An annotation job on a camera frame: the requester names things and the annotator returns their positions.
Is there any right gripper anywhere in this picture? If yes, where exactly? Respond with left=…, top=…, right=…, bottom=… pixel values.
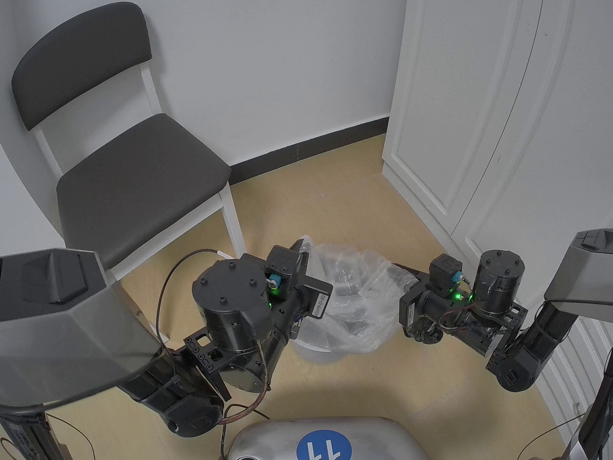
left=394, top=264, right=473, bottom=337

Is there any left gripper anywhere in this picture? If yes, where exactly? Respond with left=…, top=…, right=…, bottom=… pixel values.
left=270, top=276, right=334, bottom=341

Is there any clear plastic bag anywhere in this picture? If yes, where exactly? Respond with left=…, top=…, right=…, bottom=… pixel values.
left=287, top=238, right=422, bottom=356

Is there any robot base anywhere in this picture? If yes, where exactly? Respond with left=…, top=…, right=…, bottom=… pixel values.
left=230, top=417, right=432, bottom=460

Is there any white trash bin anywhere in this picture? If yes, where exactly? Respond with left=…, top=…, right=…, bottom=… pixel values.
left=290, top=324, right=365, bottom=365

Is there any white chair with grey padding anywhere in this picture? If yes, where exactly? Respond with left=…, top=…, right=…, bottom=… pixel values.
left=11, top=2, right=247, bottom=281

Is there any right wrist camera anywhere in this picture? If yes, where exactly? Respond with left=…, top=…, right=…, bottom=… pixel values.
left=428, top=253, right=464, bottom=296

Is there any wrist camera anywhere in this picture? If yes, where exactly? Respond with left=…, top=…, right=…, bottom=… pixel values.
left=265, top=245, right=308, bottom=305
left=428, top=253, right=464, bottom=296

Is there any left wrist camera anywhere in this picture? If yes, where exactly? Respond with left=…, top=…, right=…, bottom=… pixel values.
left=265, top=245, right=308, bottom=305

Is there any braided black cable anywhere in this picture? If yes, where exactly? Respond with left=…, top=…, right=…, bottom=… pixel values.
left=218, top=343, right=270, bottom=423
left=158, top=251, right=228, bottom=349

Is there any thin black cable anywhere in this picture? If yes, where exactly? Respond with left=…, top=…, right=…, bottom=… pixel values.
left=519, top=410, right=591, bottom=460
left=48, top=412, right=96, bottom=460

